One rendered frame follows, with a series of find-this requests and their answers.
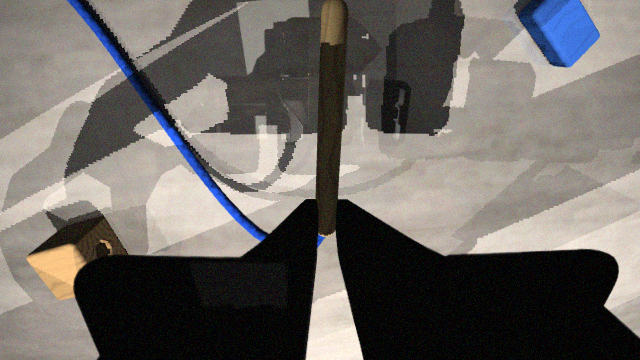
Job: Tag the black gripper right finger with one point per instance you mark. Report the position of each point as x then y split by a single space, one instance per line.
408 301

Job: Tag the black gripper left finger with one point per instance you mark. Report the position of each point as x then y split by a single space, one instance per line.
261 299

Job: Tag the blue block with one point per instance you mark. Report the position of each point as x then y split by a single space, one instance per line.
562 29

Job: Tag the wooden stick with blue string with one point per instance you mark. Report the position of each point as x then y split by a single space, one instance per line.
332 72

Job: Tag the brown wooden block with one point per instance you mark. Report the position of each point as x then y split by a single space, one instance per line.
58 259

